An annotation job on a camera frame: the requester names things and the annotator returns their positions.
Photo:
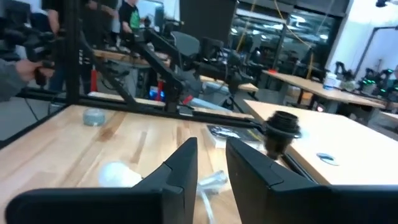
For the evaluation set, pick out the person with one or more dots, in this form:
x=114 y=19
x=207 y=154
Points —
x=11 y=81
x=129 y=15
x=53 y=21

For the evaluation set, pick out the grey round tape roll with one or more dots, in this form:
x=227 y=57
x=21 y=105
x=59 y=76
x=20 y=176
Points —
x=94 y=117

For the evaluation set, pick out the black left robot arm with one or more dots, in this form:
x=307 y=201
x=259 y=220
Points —
x=164 y=71

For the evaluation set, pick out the wooden desk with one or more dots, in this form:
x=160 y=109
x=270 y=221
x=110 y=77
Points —
x=124 y=56

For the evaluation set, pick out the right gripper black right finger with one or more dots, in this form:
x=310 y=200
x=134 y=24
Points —
x=280 y=202

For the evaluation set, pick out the light brown office desk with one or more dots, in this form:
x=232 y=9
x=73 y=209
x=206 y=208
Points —
x=357 y=146

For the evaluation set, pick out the long wooden workbench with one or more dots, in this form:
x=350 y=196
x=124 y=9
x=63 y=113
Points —
x=326 y=93

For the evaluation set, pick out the white plastic canister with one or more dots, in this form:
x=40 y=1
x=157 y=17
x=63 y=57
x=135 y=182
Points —
x=331 y=81

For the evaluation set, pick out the person's hand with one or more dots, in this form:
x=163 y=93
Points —
x=29 y=70

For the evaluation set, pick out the black and grey office chair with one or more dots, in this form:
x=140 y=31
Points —
x=186 y=43

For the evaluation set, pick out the clear plastic wrapper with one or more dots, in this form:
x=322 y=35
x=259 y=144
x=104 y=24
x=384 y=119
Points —
x=214 y=181

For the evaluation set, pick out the wooden-base lamp with black socket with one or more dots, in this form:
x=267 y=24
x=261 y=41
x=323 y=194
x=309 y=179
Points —
x=280 y=130

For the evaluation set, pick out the white lightbulb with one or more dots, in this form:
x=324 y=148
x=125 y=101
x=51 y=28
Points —
x=116 y=175

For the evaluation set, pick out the black paperback book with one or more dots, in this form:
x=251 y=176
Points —
x=231 y=133

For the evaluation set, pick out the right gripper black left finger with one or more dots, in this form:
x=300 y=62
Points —
x=155 y=202

